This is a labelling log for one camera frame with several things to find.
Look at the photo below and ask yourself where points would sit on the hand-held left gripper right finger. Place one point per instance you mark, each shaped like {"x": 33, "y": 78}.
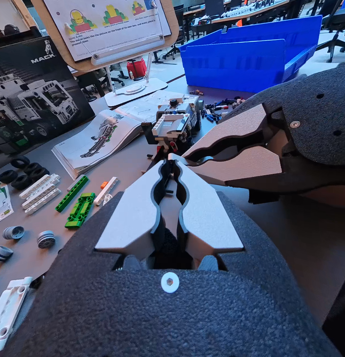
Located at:
{"x": 210, "y": 220}

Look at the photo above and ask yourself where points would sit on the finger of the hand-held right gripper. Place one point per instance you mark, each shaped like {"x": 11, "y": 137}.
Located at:
{"x": 250, "y": 166}
{"x": 236, "y": 128}

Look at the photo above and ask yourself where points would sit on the small orange lego piece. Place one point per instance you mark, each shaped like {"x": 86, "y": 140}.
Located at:
{"x": 104, "y": 184}

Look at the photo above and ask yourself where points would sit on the open instruction booklet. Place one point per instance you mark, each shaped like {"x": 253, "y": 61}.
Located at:
{"x": 100, "y": 139}

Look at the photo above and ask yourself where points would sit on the blue plastic bin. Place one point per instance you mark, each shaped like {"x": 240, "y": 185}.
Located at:
{"x": 234, "y": 67}

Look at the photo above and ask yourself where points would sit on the grey lego beam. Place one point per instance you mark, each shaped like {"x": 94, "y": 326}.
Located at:
{"x": 76, "y": 182}

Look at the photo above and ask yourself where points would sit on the printed instruction sheet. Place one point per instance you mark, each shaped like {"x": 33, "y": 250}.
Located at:
{"x": 111, "y": 30}

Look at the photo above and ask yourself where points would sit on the small cluster of lego connectors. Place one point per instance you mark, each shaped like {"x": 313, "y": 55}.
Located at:
{"x": 196, "y": 91}

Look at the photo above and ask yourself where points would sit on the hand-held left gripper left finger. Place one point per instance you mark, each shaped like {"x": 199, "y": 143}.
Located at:
{"x": 125, "y": 217}

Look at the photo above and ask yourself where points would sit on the black lego set box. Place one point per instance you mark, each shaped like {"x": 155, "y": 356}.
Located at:
{"x": 27, "y": 92}

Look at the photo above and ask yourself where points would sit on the green sticker sheet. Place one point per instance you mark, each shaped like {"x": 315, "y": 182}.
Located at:
{"x": 0, "y": 202}

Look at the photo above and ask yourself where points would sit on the grey lego wheel hub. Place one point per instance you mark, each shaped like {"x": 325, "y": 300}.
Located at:
{"x": 13, "y": 232}
{"x": 46, "y": 239}
{"x": 2, "y": 253}

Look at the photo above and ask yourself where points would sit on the lego truck model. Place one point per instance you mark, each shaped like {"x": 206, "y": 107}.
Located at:
{"x": 175, "y": 120}

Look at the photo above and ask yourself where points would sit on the black office chair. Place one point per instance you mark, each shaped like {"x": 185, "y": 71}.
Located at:
{"x": 178, "y": 25}
{"x": 333, "y": 25}

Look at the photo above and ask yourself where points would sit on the red bag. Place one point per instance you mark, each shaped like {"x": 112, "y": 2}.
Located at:
{"x": 136, "y": 69}

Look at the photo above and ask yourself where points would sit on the green lego frame piece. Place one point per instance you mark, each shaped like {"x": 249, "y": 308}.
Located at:
{"x": 80, "y": 210}

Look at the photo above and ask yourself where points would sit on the white lego panel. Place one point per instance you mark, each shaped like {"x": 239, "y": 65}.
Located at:
{"x": 10, "y": 309}

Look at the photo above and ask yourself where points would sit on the black lego tyre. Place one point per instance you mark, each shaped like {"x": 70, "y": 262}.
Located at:
{"x": 33, "y": 167}
{"x": 20, "y": 161}
{"x": 21, "y": 182}
{"x": 7, "y": 176}
{"x": 41, "y": 174}

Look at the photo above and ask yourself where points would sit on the pile of small lego pins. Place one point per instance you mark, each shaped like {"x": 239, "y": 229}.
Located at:
{"x": 214, "y": 114}

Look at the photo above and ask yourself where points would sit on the background work table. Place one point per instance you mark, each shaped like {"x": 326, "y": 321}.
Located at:
{"x": 245, "y": 12}

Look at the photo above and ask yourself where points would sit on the long green lego beam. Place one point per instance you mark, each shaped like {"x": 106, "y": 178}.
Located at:
{"x": 72, "y": 193}

